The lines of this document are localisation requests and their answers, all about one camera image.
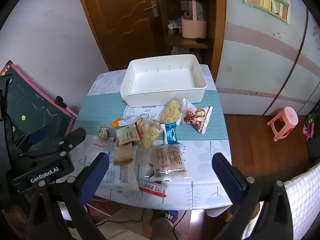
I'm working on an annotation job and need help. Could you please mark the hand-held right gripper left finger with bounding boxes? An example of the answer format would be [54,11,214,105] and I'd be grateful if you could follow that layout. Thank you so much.
[27,152,110,240]

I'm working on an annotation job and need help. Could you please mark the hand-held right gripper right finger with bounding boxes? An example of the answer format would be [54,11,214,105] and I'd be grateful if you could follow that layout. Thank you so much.
[211,152,300,240]

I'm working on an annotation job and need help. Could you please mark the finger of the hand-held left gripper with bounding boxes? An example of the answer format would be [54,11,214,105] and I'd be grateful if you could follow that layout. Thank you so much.
[10,126,53,159]
[21,127,87,159]

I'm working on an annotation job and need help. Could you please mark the clear printed packet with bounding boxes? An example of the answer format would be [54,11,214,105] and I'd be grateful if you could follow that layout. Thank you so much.
[109,150,137,189]

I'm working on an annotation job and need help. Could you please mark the round snack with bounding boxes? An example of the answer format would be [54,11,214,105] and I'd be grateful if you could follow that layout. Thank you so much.
[93,126,111,147]

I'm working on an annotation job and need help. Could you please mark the beige labelled snack packet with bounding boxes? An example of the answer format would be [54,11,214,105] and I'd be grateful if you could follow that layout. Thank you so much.
[112,124,142,148]

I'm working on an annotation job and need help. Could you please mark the small red snack packet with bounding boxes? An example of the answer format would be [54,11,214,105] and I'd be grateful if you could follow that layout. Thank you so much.
[138,180,168,197]

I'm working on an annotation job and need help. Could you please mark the clear rice cake packet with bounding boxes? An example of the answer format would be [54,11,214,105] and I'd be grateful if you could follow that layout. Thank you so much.
[151,144,190,180]

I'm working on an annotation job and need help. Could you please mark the dark snack packet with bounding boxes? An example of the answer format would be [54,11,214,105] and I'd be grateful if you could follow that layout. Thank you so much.
[144,164,173,182]

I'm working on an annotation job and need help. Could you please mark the clear bag of yellow puffs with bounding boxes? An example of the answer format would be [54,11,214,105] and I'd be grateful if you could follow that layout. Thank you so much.
[159,95,187,124]
[136,120,162,150]

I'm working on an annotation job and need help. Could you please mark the blue snack packet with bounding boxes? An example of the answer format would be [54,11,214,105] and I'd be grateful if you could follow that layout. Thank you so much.
[160,123,181,145]

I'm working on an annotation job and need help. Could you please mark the white plastic storage bin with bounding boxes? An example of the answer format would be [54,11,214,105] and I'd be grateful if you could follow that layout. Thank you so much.
[120,54,208,107]

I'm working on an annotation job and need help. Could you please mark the printed tablecloth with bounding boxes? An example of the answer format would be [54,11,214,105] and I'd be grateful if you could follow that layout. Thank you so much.
[67,64,233,210]

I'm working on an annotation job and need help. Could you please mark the pink framed chalkboard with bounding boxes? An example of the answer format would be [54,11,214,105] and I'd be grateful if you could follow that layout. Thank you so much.
[0,60,78,155]

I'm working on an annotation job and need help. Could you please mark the brown cracker packet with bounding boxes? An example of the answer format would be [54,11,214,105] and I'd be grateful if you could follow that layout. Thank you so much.
[114,142,134,167]

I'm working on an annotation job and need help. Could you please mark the black chalkboard clip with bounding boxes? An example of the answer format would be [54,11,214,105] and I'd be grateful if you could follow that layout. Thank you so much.
[55,96,68,109]

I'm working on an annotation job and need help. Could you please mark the yellow and white snack packet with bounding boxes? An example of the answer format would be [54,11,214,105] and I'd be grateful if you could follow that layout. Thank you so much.
[110,115,140,128]

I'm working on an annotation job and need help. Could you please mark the person's beige trousers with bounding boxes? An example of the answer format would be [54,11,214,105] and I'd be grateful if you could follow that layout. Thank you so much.
[96,209,175,240]

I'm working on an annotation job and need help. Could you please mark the red and white snack packet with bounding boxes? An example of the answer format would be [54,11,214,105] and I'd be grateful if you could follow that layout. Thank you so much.
[176,105,213,134]

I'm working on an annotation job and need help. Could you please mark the blue slipper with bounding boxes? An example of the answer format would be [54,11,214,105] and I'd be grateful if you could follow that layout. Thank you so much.
[162,210,179,227]

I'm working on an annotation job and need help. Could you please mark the checked cloth on chair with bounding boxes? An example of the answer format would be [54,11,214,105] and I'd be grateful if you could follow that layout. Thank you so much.
[246,164,320,240]

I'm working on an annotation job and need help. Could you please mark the white paper sheet with writing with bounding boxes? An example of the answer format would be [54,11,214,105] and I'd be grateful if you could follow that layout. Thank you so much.
[124,102,165,120]

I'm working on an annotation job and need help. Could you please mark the pink plastic stool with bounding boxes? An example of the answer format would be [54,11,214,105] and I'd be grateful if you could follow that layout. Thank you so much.
[267,107,299,142]

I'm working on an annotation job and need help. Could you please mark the pink toy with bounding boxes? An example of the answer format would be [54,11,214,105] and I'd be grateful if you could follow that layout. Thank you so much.
[302,124,317,140]

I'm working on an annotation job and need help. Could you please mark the pale blue wardrobe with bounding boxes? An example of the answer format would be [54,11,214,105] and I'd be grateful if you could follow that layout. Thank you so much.
[215,0,320,117]

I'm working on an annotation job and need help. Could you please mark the brown wooden door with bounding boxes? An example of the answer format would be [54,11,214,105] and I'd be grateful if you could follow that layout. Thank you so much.
[75,0,165,72]

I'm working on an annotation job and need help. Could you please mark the wooden corner shelf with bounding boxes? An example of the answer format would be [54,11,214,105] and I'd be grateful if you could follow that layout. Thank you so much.
[159,0,227,83]

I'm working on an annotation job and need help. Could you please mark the small white figurine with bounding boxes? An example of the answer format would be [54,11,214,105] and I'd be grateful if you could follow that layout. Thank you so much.
[167,17,182,32]

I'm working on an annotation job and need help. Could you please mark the black cable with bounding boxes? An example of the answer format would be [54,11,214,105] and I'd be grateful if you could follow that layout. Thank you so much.
[139,209,187,240]

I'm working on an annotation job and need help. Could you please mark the metal door handle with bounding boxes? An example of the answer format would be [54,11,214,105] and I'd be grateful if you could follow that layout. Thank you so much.
[143,0,159,17]

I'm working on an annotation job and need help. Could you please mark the pink handled basket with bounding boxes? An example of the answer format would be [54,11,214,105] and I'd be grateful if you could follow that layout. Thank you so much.
[181,0,208,39]

